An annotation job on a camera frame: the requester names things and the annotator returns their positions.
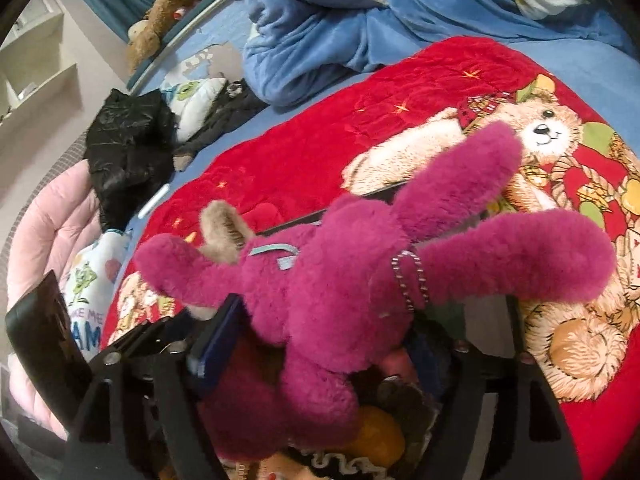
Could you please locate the blue cartoon printed quilt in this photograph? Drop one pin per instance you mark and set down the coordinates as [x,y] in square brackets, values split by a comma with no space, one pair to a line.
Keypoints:
[325,25]

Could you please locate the white stick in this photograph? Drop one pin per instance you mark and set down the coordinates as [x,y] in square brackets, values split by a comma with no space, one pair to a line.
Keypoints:
[154,201]

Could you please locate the lettered cartoon printed pillow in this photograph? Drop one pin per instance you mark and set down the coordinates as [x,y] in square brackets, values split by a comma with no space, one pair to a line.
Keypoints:
[95,275]

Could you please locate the black puffer jacket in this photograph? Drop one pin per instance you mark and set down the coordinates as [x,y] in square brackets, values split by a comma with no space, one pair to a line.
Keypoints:
[125,150]

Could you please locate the dark jacket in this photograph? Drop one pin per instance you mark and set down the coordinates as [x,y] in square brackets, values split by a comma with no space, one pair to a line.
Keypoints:
[225,110]

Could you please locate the black lace trimmed headband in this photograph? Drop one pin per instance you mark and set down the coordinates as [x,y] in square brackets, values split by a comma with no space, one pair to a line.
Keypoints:
[340,462]

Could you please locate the red bear printed blanket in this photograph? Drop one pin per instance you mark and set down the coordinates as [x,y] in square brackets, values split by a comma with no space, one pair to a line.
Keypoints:
[350,110]

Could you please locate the brown plush teddy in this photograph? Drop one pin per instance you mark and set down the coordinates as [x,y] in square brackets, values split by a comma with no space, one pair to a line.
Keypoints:
[170,5]

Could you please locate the white shelf unit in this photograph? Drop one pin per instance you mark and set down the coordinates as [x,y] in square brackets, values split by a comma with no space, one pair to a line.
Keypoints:
[45,90]

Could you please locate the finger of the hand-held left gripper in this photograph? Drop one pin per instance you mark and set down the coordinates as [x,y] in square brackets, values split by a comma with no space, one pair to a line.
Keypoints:
[145,335]

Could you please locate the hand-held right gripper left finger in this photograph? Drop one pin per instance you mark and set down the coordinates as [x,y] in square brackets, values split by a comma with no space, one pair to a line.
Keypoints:
[215,345]

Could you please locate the small cartoon printed pillow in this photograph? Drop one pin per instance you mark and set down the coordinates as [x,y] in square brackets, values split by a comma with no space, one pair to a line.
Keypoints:
[195,105]

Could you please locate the blue bed sheet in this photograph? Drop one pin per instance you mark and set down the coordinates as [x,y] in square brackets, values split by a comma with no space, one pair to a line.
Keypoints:
[590,75]

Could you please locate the silver bed rim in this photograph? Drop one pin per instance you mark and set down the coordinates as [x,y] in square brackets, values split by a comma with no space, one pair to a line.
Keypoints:
[202,15]

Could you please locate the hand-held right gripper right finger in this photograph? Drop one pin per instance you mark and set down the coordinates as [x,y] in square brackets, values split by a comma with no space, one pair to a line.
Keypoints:
[457,370]

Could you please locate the orange tangerine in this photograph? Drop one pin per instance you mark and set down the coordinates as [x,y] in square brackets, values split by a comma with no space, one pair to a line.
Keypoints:
[380,435]

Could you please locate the magenta plush bear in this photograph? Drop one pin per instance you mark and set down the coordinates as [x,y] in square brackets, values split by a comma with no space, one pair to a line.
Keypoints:
[325,285]

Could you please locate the silver metal tray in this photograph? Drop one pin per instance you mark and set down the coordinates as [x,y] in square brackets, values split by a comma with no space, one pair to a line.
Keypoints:
[485,325]

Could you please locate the pink puffer jacket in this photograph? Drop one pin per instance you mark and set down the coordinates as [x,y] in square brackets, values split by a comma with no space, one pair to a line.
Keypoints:
[50,220]

